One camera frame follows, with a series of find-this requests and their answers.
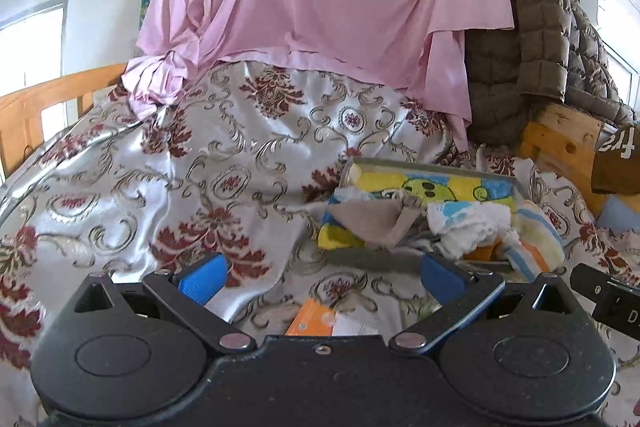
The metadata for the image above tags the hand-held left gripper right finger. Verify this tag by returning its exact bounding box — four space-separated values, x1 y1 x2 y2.
388 252 577 355

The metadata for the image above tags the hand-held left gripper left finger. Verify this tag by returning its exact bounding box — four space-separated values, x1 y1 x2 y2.
73 254 258 354

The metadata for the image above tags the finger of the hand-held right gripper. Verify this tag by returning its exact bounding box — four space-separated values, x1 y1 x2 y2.
569 262 640 304

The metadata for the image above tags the white cloth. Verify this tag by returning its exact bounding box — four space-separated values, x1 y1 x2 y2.
427 201 515 259

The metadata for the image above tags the pastel striped sock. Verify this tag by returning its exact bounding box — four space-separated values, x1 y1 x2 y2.
499 199 567 284

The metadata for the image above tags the taupe cloth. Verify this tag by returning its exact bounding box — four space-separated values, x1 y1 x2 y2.
305 195 424 251

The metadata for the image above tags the grey tray with cartoon print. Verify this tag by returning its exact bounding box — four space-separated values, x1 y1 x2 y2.
319 156 529 276

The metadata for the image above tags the orange and white box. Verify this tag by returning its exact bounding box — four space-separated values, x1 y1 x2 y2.
284 298 380 338

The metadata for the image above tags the pale blue board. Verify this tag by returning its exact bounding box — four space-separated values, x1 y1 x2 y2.
597 194 640 236

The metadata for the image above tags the floral satin bedspread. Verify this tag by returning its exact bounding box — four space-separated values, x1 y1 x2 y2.
0 59 640 427

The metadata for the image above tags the olive printed t-shirt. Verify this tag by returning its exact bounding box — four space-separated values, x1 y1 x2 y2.
590 121 640 196

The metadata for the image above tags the wooden bed headboard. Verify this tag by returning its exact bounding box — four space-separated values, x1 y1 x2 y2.
519 101 609 214

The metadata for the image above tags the olive puffer jacket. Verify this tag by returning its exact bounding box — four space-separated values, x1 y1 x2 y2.
462 0 637 148

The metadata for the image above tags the window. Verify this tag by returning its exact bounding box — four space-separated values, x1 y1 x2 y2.
0 0 70 144

